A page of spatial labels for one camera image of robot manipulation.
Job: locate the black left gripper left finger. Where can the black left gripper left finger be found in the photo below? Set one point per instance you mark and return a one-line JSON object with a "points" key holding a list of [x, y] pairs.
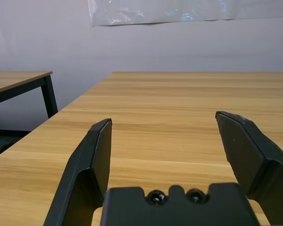
{"points": [[85, 160]]}

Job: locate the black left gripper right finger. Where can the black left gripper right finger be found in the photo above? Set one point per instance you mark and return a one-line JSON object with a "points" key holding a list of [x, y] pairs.
{"points": [[250, 153]]}

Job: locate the wooden side table black legs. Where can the wooden side table black legs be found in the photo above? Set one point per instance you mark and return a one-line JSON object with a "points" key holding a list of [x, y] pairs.
{"points": [[14, 80]]}

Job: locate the clear plastic wall sheet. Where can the clear plastic wall sheet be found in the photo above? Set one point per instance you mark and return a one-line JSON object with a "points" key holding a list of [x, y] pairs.
{"points": [[155, 11]]}

